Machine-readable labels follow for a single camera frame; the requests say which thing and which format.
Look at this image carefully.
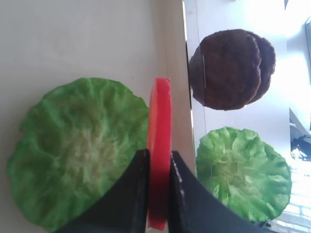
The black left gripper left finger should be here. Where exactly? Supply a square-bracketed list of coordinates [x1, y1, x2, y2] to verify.
[57, 149, 150, 233]

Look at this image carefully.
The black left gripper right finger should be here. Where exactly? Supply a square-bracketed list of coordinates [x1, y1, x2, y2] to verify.
[168, 151, 262, 233]

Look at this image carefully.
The red tomato slice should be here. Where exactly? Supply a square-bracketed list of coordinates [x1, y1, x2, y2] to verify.
[147, 78, 172, 231]

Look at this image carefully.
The pale green lettuce leaf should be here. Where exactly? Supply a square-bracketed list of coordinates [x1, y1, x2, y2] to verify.
[196, 127, 292, 222]

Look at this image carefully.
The green lettuce leaf on plate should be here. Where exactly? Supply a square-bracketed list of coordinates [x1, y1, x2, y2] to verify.
[7, 78, 149, 233]

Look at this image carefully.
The brown meat patty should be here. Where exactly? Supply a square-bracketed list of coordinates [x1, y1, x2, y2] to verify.
[189, 30, 261, 111]
[248, 32, 276, 104]

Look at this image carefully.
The rear brown meat patty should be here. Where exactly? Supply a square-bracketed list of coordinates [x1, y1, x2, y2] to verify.
[248, 32, 276, 104]

